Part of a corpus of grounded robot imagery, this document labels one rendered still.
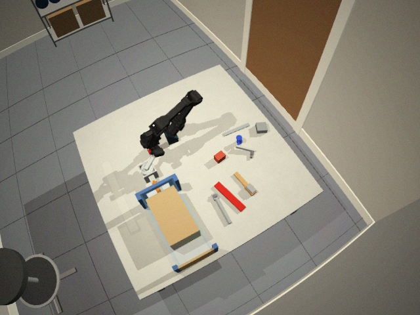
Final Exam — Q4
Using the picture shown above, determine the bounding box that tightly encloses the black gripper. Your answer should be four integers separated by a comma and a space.
149, 137, 165, 158

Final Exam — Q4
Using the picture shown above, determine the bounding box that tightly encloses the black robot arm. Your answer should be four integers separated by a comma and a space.
140, 90, 203, 149

